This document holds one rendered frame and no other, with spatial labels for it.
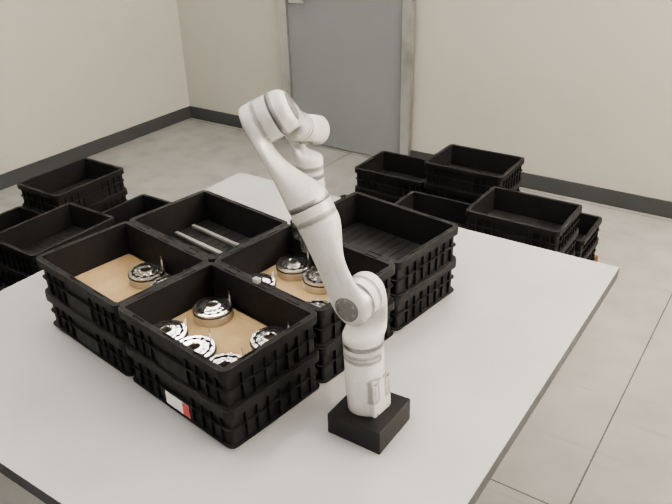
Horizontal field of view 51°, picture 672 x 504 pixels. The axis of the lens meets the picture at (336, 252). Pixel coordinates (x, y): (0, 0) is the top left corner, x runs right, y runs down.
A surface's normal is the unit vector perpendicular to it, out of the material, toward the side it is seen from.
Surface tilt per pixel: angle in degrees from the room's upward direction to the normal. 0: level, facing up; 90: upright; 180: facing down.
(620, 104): 90
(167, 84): 90
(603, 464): 0
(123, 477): 0
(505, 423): 0
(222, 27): 90
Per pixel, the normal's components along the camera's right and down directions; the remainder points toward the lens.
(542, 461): -0.03, -0.88
